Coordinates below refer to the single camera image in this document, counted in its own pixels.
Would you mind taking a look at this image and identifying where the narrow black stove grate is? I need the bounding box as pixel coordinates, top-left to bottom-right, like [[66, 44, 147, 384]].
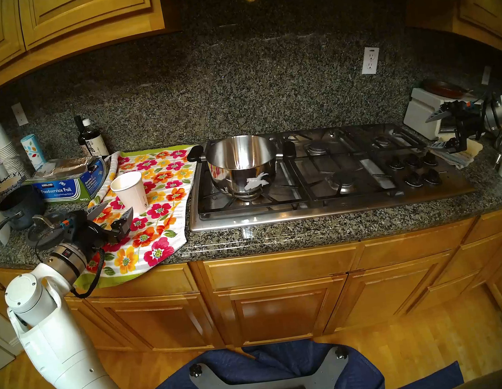
[[348, 121, 427, 158]]

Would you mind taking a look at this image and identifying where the small black saucepan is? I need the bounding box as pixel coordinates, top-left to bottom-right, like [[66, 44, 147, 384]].
[[0, 183, 50, 241]]

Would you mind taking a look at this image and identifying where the colourful patterned paper cup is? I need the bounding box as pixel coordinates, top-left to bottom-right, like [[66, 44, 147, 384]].
[[20, 133, 47, 171]]

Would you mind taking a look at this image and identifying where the blue foodservice foil box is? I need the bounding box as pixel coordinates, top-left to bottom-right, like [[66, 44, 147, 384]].
[[22, 152, 112, 210]]

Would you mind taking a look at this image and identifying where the stainless steel pot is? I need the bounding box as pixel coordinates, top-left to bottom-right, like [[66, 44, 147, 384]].
[[186, 129, 301, 204]]

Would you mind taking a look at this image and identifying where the wide black stove grate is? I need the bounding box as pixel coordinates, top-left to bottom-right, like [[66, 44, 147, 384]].
[[278, 120, 393, 206], [189, 131, 310, 217]]

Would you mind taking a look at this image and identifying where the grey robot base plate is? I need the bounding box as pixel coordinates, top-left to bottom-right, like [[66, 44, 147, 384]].
[[189, 344, 353, 389]]

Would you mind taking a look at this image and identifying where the wooden lower cabinet run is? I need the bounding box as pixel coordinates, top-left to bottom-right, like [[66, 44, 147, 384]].
[[0, 193, 502, 389]]

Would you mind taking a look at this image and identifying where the slim black bottle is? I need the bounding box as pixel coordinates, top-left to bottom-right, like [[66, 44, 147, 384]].
[[74, 115, 91, 157]]

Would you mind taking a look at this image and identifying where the red-brown frying pan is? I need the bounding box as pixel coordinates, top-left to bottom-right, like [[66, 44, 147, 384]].
[[420, 74, 473, 104]]

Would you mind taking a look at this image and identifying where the blue patterned bowl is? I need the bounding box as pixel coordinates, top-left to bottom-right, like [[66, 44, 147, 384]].
[[0, 173, 29, 200]]

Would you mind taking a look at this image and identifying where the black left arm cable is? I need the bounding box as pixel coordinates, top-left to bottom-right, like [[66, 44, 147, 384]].
[[65, 247, 111, 301]]

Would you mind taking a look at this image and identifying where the folded yellow dish cloth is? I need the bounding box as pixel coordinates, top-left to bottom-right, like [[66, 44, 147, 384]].
[[428, 134, 486, 173]]

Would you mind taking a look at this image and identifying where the tall white paper cup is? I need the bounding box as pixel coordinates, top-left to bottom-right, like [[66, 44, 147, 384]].
[[108, 169, 149, 219]]

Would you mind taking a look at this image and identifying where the stack of white paper cups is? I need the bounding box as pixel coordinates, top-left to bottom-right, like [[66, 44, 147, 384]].
[[0, 120, 29, 182]]

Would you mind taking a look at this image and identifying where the dark bottle with white label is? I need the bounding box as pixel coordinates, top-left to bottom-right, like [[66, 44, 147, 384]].
[[81, 117, 110, 160]]

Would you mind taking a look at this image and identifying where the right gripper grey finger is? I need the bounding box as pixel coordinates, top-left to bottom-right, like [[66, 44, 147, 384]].
[[427, 135, 464, 157], [424, 106, 454, 124]]

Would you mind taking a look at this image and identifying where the white toaster oven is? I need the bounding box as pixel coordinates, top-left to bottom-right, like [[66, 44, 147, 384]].
[[399, 79, 487, 144]]

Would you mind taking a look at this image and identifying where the floral kitchen towel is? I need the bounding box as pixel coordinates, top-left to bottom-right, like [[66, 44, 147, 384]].
[[57, 142, 211, 292]]

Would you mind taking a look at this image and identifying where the stainless steel gas cooktop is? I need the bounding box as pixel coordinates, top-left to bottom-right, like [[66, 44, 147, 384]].
[[179, 108, 477, 235]]

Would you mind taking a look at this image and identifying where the wooden upper cabinet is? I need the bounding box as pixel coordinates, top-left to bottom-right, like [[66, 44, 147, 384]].
[[0, 0, 174, 117], [405, 0, 502, 79]]

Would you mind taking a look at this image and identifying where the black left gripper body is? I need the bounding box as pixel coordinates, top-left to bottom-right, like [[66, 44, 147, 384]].
[[54, 205, 115, 264]]

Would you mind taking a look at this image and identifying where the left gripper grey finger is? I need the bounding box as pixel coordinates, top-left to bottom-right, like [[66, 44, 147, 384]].
[[85, 199, 114, 224], [101, 206, 139, 246]]

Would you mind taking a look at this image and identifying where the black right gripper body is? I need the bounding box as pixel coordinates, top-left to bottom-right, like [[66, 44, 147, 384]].
[[443, 97, 492, 153]]

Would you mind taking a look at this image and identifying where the white wall power outlet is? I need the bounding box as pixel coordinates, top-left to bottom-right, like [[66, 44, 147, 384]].
[[359, 45, 383, 76]]

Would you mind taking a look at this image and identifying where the glass pot lid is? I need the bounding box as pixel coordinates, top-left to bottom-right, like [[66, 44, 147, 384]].
[[22, 210, 74, 253]]

